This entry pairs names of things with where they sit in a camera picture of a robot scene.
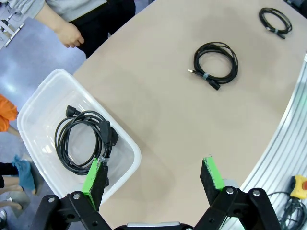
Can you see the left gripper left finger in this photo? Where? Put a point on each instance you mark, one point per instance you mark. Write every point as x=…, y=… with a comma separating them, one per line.
x=92, y=184

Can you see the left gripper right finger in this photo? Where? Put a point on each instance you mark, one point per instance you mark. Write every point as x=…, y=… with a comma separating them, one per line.
x=213, y=182

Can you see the person right forearm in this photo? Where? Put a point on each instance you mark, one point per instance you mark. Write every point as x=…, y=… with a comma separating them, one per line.
x=48, y=16

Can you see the person right hand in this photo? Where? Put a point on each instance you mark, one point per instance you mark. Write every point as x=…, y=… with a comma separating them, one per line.
x=70, y=36

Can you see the blue shoe cover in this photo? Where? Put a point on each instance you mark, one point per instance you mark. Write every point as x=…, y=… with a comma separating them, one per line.
x=25, y=175

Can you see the seated person in black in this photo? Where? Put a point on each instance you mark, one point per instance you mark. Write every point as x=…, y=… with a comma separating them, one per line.
x=7, y=184

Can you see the yellow emergency stop button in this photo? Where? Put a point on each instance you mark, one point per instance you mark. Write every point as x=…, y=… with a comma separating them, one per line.
x=299, y=188

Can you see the clear plastic storage bin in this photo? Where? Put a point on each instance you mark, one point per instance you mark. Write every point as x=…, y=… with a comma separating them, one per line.
x=43, y=100

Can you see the person in orange clothes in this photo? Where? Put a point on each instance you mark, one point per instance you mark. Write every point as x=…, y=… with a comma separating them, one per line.
x=6, y=112

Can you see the person in grey sweater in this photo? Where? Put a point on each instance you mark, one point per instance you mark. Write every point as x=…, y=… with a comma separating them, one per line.
x=100, y=24

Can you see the aluminium rail frame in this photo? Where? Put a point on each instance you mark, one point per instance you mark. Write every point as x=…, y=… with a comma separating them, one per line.
x=275, y=155

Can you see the white desk leg frame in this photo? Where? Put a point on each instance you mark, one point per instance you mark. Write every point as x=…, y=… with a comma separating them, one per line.
x=9, y=31

